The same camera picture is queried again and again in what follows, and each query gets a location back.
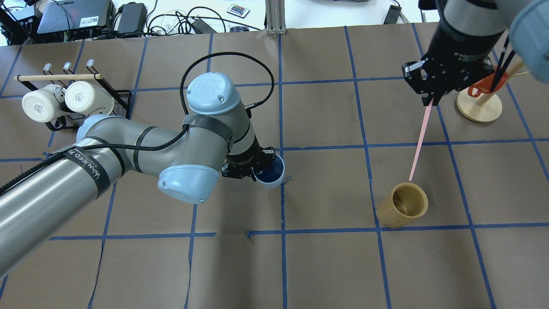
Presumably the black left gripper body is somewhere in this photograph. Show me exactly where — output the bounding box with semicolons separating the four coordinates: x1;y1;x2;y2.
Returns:
221;147;277;181

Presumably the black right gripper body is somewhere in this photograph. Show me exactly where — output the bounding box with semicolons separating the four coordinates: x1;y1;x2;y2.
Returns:
401;26;498;96

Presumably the pink chopstick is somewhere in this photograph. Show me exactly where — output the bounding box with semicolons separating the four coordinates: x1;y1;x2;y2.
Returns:
408;100;433;182

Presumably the light blue plastic cup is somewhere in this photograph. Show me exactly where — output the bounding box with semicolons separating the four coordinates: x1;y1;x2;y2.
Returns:
253;154;286;188

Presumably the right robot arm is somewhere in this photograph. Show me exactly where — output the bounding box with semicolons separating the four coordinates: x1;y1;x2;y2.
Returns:
402;0;549;107

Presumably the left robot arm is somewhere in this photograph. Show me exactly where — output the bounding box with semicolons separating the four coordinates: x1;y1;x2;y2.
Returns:
0;72;286;276

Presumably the orange cup on stand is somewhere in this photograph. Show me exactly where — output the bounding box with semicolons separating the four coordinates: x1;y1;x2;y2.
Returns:
467;66;508;98

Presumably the round wooden stand base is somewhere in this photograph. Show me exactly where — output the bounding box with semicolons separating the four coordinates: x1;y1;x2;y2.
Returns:
456;90;503;123

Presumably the bamboo cylinder holder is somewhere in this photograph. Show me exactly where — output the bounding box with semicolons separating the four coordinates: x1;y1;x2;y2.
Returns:
377;182;429;229

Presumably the remote control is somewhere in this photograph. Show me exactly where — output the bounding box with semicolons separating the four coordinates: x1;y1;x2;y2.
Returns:
226;4;250;19

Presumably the white mug right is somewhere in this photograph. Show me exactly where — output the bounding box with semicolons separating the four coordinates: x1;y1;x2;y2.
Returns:
65;81;115;116

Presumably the white mug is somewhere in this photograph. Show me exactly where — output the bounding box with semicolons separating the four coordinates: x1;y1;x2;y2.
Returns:
65;81;115;116
21;84;69;123

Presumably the wooden dowel rod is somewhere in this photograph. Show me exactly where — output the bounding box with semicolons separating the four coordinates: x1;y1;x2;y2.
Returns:
13;73;103;82

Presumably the white mug left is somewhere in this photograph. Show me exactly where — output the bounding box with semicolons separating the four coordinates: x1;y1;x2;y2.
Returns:
21;84;69;123

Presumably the black electronics box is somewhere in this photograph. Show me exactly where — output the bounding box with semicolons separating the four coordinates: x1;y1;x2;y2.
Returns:
37;0;116;35

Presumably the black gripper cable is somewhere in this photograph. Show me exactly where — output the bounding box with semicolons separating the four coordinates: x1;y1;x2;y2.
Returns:
180;51;275;148

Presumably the black wire mug rack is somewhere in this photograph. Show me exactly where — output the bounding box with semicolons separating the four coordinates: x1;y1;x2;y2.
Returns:
45;59;132;131

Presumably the aluminium frame post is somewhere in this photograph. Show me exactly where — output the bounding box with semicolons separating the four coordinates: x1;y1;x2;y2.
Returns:
265;0;287;35

